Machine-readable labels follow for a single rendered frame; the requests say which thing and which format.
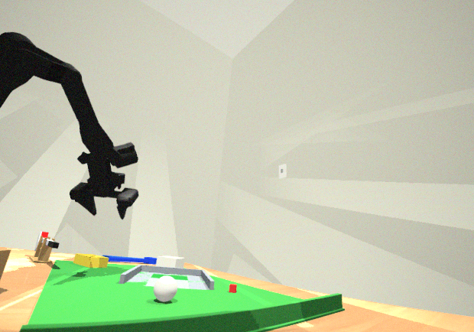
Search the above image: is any green flat mat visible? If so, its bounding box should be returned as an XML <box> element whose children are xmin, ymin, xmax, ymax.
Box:
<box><xmin>28</xmin><ymin>260</ymin><xmax>304</xmax><ymax>325</ymax></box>

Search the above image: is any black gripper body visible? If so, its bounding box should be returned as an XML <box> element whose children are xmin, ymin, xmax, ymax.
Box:
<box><xmin>70</xmin><ymin>172</ymin><xmax>138</xmax><ymax>207</ymax></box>

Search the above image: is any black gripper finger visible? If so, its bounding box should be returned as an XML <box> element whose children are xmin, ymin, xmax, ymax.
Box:
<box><xmin>116</xmin><ymin>205</ymin><xmax>127</xmax><ymax>220</ymax></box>
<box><xmin>75</xmin><ymin>196</ymin><xmax>96</xmax><ymax>216</ymax></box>

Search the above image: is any yellow block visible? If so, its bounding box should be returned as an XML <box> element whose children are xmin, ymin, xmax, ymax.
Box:
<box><xmin>73</xmin><ymin>253</ymin><xmax>109</xmax><ymax>268</ymax></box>

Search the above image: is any white cube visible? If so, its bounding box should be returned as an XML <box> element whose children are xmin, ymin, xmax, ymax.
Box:
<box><xmin>156</xmin><ymin>256</ymin><xmax>185</xmax><ymax>268</ymax></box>

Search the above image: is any red putter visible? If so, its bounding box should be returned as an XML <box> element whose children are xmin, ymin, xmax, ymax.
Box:
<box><xmin>34</xmin><ymin>232</ymin><xmax>59</xmax><ymax>251</ymax></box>

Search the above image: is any white golf ball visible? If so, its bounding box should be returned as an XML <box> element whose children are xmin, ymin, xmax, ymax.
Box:
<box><xmin>153</xmin><ymin>276</ymin><xmax>177</xmax><ymax>302</ymax></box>

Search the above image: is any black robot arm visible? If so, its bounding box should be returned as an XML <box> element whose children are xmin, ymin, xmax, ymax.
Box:
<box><xmin>0</xmin><ymin>32</ymin><xmax>138</xmax><ymax>177</ymax></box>

